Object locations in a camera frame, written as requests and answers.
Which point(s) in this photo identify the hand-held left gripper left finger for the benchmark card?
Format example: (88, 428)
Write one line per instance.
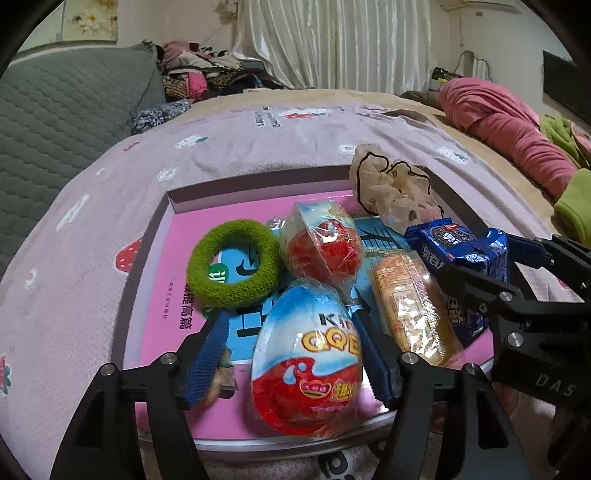
(207, 364)

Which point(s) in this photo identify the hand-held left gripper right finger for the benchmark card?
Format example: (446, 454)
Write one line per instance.
(376, 369)

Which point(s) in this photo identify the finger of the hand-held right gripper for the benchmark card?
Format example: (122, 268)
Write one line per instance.
(545, 254)
(475, 290)

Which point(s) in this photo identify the walnut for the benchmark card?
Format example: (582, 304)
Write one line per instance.
(224, 383)

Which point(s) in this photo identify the yellow wafer packet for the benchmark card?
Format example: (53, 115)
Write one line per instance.
(411, 309)

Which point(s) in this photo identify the red and blue toy egg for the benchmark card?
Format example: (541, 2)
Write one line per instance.
(323, 249)
(304, 369)

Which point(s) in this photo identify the shallow dark cardboard box tray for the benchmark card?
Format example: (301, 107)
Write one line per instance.
(143, 277)

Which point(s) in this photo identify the beige sheer scrunchie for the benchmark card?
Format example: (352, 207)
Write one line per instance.
(388, 194)

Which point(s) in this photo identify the green fleece blanket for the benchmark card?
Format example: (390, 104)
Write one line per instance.
(575, 203)

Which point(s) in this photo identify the pink comforter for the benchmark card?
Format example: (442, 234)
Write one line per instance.
(498, 124)

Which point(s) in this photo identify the black television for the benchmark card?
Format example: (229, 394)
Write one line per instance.
(568, 87)

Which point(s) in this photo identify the pink printed blanket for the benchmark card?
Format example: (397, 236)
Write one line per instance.
(92, 221)

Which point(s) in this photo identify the white chair back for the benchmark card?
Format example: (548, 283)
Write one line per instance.
(480, 64)

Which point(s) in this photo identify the black bag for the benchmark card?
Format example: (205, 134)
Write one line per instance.
(445, 74)

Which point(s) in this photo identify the beige bed sheet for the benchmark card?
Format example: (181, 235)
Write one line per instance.
(369, 98)

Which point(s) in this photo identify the blue patterned cloth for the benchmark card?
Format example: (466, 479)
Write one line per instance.
(159, 115)

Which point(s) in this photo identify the white air conditioner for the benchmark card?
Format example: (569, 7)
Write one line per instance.
(475, 3)

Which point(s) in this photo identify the white curtain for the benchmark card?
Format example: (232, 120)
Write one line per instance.
(337, 41)

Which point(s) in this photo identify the grey quilted headboard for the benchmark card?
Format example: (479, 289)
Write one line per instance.
(60, 120)

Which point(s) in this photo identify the pile of clothes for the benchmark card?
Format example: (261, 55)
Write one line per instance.
(203, 74)

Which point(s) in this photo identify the white curtain tassel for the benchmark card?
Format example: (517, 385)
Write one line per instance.
(231, 8)

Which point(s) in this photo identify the floral wall painting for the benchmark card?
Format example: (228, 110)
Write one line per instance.
(92, 18)

